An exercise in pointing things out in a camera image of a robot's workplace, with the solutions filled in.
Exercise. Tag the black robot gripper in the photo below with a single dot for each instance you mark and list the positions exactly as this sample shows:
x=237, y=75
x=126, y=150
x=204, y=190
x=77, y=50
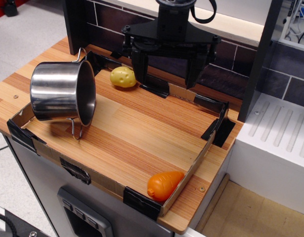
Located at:
x=170, y=35

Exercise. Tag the stainless steel pot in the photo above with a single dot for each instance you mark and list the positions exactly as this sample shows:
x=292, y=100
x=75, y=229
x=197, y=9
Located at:
x=64, y=90

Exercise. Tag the cardboard fence with black tape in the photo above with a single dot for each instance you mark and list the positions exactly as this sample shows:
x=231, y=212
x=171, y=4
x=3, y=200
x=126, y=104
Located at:
x=134, y=135

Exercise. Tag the yellow toy potato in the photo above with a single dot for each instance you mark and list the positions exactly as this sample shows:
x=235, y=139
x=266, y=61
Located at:
x=123, y=77

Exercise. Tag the orange toy carrot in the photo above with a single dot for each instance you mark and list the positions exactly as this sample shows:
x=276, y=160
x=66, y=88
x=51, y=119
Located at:
x=161, y=185

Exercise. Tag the white toy sink drainboard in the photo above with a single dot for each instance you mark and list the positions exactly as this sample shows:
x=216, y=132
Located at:
x=268, y=154

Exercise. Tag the grey toy oven panel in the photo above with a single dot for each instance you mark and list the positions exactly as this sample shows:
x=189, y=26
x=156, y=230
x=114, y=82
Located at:
x=84, y=221

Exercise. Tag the dark grey vertical post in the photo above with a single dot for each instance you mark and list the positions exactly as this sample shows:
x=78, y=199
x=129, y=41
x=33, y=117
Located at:
x=251, y=94

